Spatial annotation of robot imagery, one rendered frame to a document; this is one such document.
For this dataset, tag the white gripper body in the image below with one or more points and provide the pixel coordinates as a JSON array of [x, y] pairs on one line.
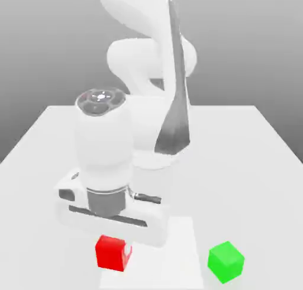
[[146, 233]]

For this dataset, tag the small green cube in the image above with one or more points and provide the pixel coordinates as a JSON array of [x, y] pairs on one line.
[[225, 262]]

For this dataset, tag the small red cube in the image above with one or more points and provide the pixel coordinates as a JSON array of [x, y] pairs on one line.
[[109, 253]]

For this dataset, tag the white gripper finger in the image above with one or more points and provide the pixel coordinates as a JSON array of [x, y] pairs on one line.
[[128, 250]]

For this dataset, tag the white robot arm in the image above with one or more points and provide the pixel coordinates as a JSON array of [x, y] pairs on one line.
[[104, 140]]

